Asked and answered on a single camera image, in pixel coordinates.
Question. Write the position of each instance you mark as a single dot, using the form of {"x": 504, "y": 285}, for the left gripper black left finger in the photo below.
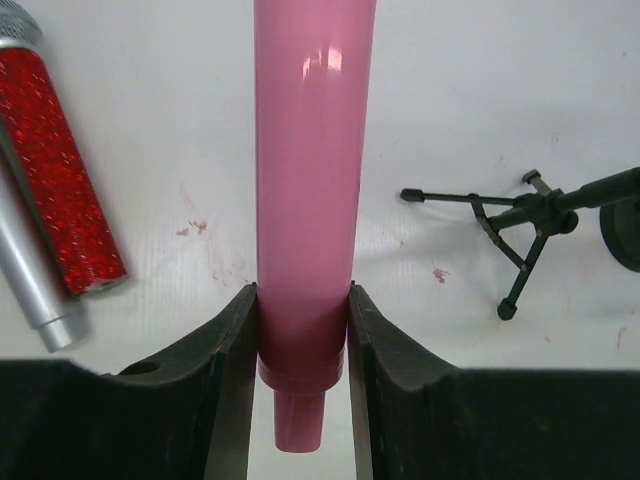
{"x": 182, "y": 413}

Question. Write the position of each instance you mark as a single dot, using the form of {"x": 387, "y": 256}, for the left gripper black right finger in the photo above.
{"x": 416, "y": 416}

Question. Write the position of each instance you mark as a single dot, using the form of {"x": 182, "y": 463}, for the black tripod shock mount stand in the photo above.
{"x": 550, "y": 211}

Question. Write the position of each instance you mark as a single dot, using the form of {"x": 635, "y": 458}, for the black round base stand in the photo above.
{"x": 620, "y": 229}

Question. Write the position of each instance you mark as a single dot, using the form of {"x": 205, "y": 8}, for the pink microphone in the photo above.
{"x": 312, "y": 67}

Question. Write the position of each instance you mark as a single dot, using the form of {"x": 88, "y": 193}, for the silver microphone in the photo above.
{"x": 28, "y": 264}

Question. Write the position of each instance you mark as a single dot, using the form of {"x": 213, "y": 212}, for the red glitter microphone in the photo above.
{"x": 49, "y": 163}

